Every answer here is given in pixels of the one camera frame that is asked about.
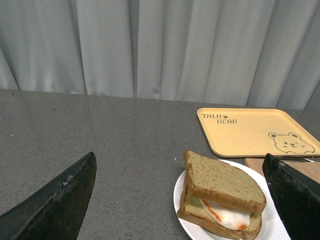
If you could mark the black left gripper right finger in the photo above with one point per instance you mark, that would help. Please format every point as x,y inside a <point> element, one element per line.
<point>296,198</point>

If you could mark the fried egg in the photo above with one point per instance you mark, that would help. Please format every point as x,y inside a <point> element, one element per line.
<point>227,217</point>

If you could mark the grey curtain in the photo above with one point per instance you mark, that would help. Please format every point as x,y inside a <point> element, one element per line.
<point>257,53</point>

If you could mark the metal board handle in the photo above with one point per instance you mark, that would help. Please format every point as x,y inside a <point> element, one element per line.
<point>295,159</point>

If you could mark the wooden cutting board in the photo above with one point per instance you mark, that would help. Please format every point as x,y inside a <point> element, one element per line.
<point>310,169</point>

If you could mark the bread slice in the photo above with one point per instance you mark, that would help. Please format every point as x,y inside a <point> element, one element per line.
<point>191,210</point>
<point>210,179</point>

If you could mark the yellow bear tray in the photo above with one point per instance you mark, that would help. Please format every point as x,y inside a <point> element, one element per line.
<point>253,132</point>

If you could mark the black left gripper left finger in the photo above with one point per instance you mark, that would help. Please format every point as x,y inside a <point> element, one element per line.
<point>57,210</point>

